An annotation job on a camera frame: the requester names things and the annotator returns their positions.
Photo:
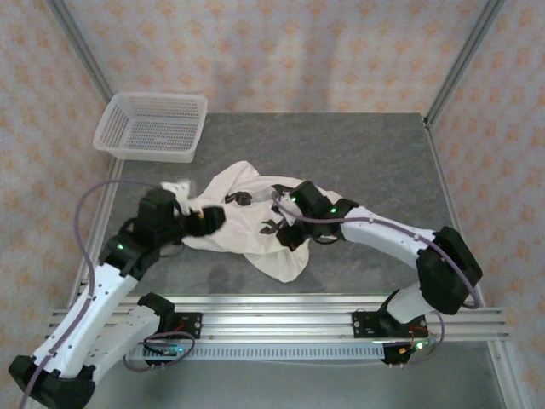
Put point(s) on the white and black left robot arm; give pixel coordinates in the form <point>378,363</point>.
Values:
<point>93,307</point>

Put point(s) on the white t-shirt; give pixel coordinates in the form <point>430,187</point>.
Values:
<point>238,221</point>

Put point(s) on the aluminium rail beam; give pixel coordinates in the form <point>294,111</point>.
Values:
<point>277,319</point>

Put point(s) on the circuit board with green light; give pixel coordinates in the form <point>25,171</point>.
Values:
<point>404,350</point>
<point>168,350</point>

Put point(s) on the aluminium frame leg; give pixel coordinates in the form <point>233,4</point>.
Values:
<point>508,379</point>

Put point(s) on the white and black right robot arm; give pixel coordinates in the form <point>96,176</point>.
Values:
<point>383,238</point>

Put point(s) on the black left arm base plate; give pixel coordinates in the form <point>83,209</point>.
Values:
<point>193,326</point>

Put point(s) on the aluminium table side rail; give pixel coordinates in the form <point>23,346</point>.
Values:
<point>114,170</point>
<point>453,213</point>

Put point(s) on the aluminium frame post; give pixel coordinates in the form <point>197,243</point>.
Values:
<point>464,55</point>
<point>81,47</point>

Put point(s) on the white perforated plastic basket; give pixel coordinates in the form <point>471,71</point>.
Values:
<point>140,123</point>

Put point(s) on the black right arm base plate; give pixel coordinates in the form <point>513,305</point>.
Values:
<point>362,326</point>

